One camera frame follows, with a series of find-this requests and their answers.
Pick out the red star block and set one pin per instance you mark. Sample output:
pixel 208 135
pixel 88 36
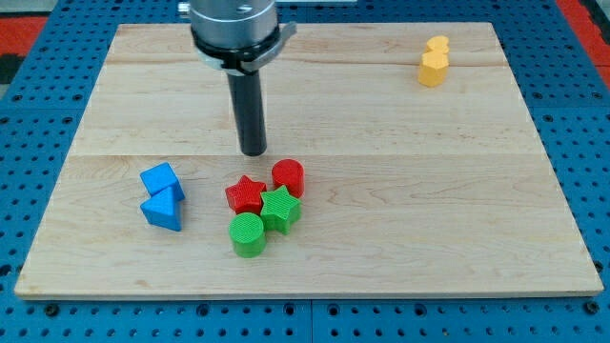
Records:
pixel 245 195

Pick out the yellow hexagon block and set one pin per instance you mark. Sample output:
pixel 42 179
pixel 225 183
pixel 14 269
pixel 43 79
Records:
pixel 433 68

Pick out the wooden board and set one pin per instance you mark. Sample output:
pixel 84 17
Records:
pixel 409 191

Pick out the green cylinder block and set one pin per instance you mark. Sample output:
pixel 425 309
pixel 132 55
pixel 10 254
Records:
pixel 247 234

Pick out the green star block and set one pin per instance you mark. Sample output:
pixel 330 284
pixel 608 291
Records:
pixel 280 210

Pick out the yellow heart block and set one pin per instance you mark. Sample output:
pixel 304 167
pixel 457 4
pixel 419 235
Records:
pixel 438 43

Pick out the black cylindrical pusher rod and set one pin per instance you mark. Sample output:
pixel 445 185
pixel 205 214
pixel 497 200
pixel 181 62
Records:
pixel 247 103

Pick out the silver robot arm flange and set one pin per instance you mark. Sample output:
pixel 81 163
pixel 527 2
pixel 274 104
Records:
pixel 239 37

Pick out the blue cube block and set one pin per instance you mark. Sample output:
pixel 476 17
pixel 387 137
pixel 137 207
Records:
pixel 161 177

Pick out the blue triangle block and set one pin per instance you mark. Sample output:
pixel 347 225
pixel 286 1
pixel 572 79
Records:
pixel 163 210

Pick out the red cylinder block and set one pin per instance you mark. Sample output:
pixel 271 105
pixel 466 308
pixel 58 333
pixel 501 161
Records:
pixel 289 173

